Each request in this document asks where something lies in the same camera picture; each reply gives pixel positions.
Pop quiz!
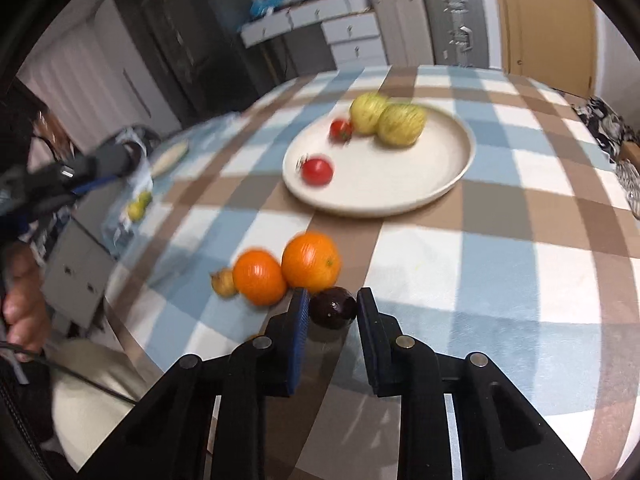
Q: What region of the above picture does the red tomato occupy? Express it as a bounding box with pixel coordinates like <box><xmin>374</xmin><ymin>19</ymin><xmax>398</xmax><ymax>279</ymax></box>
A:
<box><xmin>301</xmin><ymin>157</ymin><xmax>334</xmax><ymax>187</ymax></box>
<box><xmin>329</xmin><ymin>119</ymin><xmax>355</xmax><ymax>143</ymax></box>

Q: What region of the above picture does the orange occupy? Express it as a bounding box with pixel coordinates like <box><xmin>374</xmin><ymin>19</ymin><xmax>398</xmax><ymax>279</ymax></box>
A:
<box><xmin>281</xmin><ymin>231</ymin><xmax>342</xmax><ymax>293</ymax></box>
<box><xmin>232</xmin><ymin>249</ymin><xmax>288</xmax><ymax>307</ymax></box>

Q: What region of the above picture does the dark wardrobe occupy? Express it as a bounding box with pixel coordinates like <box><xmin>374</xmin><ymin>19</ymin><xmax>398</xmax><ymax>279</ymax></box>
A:
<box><xmin>112</xmin><ymin>0</ymin><xmax>201</xmax><ymax>126</ymax></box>

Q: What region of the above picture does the white suitcase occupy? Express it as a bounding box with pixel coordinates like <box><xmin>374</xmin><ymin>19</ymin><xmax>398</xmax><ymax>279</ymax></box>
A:
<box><xmin>367</xmin><ymin>0</ymin><xmax>435</xmax><ymax>67</ymax></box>

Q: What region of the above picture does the cream round plate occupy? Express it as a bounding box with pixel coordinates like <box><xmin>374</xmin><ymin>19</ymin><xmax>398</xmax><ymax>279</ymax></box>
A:
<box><xmin>282</xmin><ymin>102</ymin><xmax>476</xmax><ymax>218</ymax></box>

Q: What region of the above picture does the blue plastic bag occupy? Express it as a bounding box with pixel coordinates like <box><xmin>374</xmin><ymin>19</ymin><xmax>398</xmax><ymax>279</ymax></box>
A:
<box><xmin>248</xmin><ymin>0</ymin><xmax>291</xmax><ymax>18</ymax></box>

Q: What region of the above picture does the person's left hand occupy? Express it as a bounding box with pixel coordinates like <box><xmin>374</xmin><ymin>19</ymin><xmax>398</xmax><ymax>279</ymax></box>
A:
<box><xmin>0</xmin><ymin>246</ymin><xmax>52</xmax><ymax>356</ymax></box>

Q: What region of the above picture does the small beige plate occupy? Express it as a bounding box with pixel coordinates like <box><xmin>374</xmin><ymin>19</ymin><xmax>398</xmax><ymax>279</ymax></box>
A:
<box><xmin>150</xmin><ymin>141</ymin><xmax>190</xmax><ymax>178</ymax></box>

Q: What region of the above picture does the grey suitcase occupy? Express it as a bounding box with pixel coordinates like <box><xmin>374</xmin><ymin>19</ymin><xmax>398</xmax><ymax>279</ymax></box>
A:
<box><xmin>422</xmin><ymin>0</ymin><xmax>491</xmax><ymax>68</ymax></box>

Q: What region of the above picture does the tan wooden door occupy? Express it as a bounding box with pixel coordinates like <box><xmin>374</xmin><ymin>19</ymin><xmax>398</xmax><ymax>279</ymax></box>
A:
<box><xmin>490</xmin><ymin>0</ymin><xmax>598</xmax><ymax>98</ymax></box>

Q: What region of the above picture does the black cable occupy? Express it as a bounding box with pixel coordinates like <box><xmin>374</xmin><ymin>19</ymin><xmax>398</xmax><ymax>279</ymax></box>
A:
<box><xmin>0</xmin><ymin>341</ymin><xmax>140</xmax><ymax>405</ymax></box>

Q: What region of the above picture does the grey box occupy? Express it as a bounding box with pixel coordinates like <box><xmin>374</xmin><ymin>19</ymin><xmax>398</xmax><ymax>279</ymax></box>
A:
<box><xmin>40</xmin><ymin>220</ymin><xmax>118</xmax><ymax>331</ymax></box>

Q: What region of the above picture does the pile of loose shoes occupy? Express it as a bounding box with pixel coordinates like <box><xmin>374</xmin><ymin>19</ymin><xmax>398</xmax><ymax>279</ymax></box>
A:
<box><xmin>570</xmin><ymin>95</ymin><xmax>640</xmax><ymax>161</ymax></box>

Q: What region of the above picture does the small brown fruit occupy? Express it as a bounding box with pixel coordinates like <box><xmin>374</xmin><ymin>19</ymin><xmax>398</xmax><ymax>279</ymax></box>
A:
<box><xmin>210</xmin><ymin>268</ymin><xmax>237</xmax><ymax>298</ymax></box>

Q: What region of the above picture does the grey fridge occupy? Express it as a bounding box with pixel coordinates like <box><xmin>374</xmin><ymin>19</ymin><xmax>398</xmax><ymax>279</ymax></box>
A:
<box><xmin>165</xmin><ymin>0</ymin><xmax>256</xmax><ymax>111</ymax></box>

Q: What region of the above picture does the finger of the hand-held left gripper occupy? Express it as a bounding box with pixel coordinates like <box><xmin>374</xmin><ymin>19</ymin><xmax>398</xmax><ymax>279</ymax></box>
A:
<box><xmin>72</xmin><ymin>141</ymin><xmax>145</xmax><ymax>197</ymax></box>

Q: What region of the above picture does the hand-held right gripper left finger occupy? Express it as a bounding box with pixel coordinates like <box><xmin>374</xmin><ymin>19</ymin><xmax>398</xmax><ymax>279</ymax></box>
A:
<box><xmin>80</xmin><ymin>287</ymin><xmax>311</xmax><ymax>480</ymax></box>

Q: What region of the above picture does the dark purple plum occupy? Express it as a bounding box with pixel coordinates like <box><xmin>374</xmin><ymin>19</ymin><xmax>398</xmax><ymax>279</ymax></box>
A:
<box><xmin>308</xmin><ymin>286</ymin><xmax>358</xmax><ymax>330</ymax></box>

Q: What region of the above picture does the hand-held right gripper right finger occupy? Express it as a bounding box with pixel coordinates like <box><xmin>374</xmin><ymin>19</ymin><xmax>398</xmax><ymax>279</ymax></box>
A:
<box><xmin>356</xmin><ymin>287</ymin><xmax>593</xmax><ymax>480</ymax></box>

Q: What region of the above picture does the green yellow guava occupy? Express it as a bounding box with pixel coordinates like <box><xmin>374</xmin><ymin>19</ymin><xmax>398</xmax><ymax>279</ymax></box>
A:
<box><xmin>377</xmin><ymin>103</ymin><xmax>427</xmax><ymax>147</ymax></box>

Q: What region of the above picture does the white desk with drawers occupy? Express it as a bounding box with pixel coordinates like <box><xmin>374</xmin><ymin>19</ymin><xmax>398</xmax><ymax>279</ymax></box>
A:
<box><xmin>239</xmin><ymin>0</ymin><xmax>386</xmax><ymax>68</ymax></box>

